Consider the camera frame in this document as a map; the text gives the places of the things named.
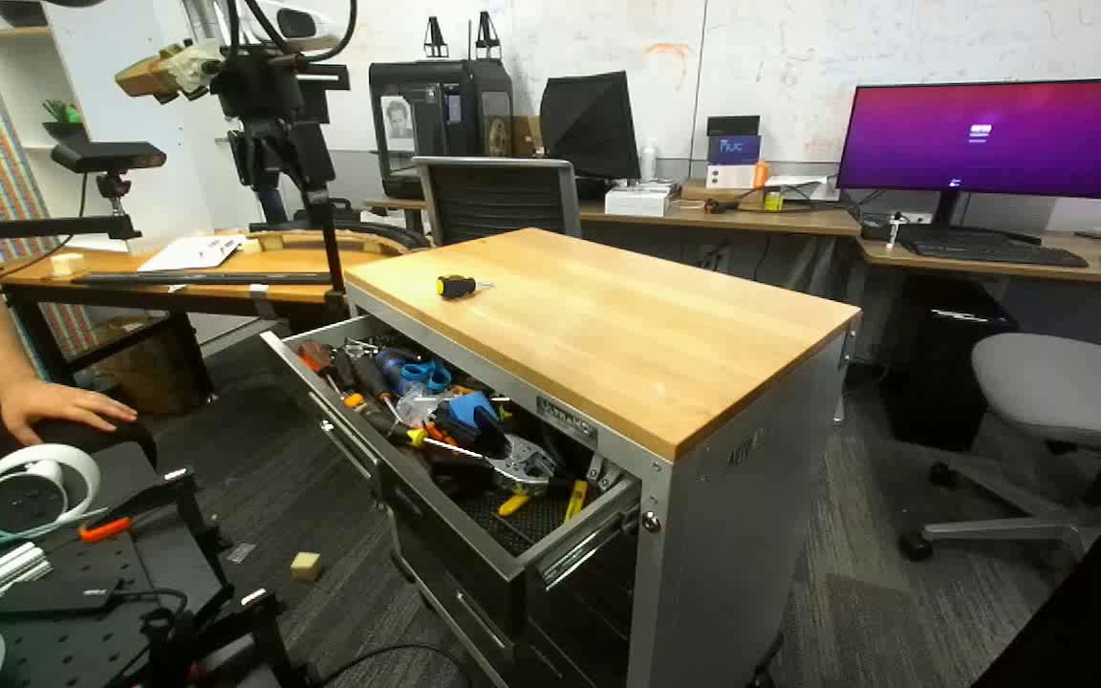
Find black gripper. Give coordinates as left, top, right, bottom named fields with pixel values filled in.
left=211, top=50, right=351, bottom=228

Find small black screwdriver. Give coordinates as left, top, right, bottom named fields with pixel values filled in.
left=436, top=271, right=482, bottom=305

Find orange and black screwdriver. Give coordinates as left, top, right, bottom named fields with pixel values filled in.
left=295, top=340, right=370, bottom=417

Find grey metal tool drawer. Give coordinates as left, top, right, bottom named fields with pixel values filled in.
left=258, top=315, right=648, bottom=595

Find person's bare hand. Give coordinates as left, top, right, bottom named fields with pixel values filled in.
left=0, top=376, right=144, bottom=449

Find white paper sheet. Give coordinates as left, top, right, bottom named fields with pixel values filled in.
left=135, top=235, right=249, bottom=277

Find black 3D printer box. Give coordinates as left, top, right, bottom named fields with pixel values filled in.
left=367, top=57, right=518, bottom=203

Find wooden side desk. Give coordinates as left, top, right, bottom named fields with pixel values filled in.
left=0, top=224, right=408, bottom=315

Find grey mesh office chair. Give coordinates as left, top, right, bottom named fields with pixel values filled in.
left=415, top=153, right=587, bottom=249

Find green object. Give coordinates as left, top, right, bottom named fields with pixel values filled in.
left=40, top=97, right=92, bottom=147

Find white shelf unit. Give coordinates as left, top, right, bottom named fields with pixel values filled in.
left=0, top=0, right=99, bottom=221

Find black monitor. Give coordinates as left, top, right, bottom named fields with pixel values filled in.
left=534, top=69, right=648, bottom=184

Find white flat box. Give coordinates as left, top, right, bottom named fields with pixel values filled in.
left=601, top=180, right=676, bottom=221

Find white tape roll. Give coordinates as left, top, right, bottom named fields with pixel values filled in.
left=0, top=438, right=106, bottom=539

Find yellow block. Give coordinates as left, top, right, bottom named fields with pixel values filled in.
left=286, top=547, right=330, bottom=585

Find grey cabinet with wooden top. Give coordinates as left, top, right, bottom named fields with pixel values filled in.
left=339, top=224, right=863, bottom=688

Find blue and white small box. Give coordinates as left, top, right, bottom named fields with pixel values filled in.
left=703, top=110, right=764, bottom=196

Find black clamp stand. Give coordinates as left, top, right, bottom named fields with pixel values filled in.
left=128, top=464, right=314, bottom=688

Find long wooden desk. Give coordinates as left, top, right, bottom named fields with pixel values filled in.
left=575, top=189, right=1101, bottom=294

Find white game controller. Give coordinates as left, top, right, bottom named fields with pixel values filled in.
left=882, top=205, right=938, bottom=249

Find black computer tower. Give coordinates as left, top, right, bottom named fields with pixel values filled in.
left=913, top=277, right=1016, bottom=452

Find black keyboard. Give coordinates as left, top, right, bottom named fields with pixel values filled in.
left=894, top=224, right=1095, bottom=271

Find purple screen monitor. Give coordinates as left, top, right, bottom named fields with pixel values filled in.
left=834, top=77, right=1101, bottom=203

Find grey office chair silver base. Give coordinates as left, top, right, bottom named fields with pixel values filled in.
left=894, top=329, right=1101, bottom=566

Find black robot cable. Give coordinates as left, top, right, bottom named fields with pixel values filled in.
left=217, top=0, right=362, bottom=60

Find black metal frame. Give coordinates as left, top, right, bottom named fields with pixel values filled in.
left=0, top=175, right=351, bottom=299

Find tan wrist camera mount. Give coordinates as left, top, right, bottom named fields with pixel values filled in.
left=113, top=40, right=226, bottom=108

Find black stereo camera on stand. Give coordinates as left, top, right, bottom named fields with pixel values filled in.
left=46, top=135, right=171, bottom=245

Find orange handled small tool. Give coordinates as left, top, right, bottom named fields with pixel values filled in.
left=72, top=512, right=139, bottom=550

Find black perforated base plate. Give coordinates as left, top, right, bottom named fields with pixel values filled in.
left=0, top=431, right=240, bottom=688

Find black floor cables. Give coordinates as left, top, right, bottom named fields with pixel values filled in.
left=314, top=638, right=457, bottom=688

